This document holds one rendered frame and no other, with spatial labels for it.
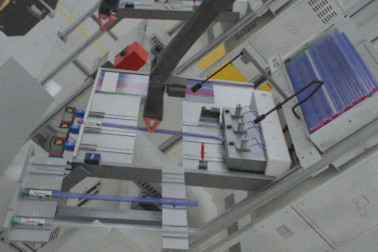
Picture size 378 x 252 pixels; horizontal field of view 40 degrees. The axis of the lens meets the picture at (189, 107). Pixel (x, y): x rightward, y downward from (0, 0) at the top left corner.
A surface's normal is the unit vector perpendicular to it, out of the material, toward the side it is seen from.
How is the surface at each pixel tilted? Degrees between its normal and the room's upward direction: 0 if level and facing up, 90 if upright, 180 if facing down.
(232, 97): 42
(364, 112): 90
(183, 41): 103
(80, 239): 90
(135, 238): 0
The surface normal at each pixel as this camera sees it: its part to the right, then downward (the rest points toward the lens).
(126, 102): 0.12, -0.85
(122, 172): 0.01, 0.52
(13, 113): 0.76, -0.56
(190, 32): -0.05, 0.73
